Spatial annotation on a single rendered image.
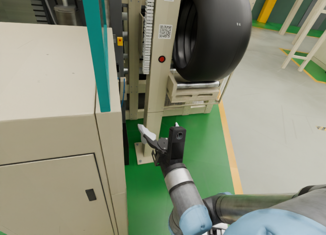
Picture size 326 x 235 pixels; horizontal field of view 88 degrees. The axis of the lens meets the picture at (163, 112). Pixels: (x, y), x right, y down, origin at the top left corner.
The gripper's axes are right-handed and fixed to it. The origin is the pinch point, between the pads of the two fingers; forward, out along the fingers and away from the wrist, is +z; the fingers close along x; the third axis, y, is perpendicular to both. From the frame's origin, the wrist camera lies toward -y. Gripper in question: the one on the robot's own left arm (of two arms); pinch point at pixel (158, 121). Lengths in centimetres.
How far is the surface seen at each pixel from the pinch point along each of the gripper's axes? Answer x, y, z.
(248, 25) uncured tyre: 52, -33, 34
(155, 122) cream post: 28, 53, 53
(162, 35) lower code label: 15, -16, 53
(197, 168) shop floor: 75, 97, 29
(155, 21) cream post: 9, -22, 53
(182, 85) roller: 34, 11, 45
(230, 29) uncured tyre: 42, -29, 33
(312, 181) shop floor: 189, 81, -15
